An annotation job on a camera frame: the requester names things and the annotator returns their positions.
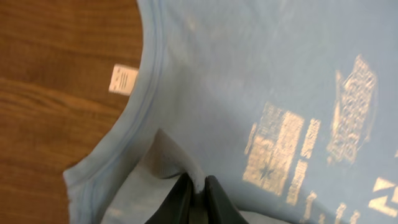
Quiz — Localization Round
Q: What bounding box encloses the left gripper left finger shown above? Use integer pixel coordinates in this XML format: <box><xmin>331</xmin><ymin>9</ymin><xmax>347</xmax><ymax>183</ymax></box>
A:
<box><xmin>146</xmin><ymin>174</ymin><xmax>193</xmax><ymax>224</ymax></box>

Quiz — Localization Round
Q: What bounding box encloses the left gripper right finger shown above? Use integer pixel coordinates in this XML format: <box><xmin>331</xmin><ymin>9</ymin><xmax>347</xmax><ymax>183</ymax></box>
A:
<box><xmin>205</xmin><ymin>175</ymin><xmax>248</xmax><ymax>224</ymax></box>

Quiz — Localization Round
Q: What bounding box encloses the light blue printed t-shirt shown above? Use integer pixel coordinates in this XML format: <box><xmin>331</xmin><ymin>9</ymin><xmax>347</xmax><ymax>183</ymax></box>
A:
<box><xmin>63</xmin><ymin>0</ymin><xmax>397</xmax><ymax>223</ymax></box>

